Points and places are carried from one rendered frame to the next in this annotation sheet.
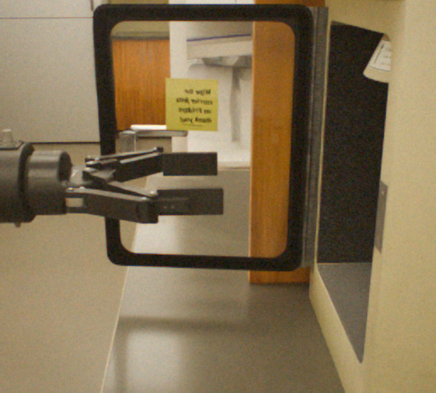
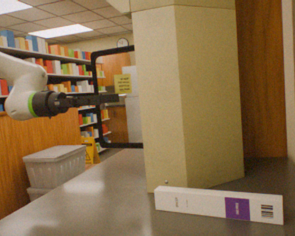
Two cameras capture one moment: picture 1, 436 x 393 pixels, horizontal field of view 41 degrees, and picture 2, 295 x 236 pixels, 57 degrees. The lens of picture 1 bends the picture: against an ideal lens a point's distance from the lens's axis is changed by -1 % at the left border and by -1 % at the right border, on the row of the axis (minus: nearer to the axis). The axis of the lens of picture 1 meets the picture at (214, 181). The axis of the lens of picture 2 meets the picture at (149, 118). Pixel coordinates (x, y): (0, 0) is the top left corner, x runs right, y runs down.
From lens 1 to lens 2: 0.50 m
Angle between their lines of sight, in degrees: 24
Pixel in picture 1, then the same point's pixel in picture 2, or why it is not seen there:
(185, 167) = (107, 99)
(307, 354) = not seen: hidden behind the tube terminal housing
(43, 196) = (52, 104)
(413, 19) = (134, 21)
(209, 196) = (95, 98)
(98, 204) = (62, 102)
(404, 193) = (143, 84)
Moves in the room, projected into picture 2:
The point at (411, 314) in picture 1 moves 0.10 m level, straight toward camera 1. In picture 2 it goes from (154, 133) to (127, 140)
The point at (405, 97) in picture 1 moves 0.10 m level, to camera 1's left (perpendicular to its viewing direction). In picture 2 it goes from (136, 48) to (102, 54)
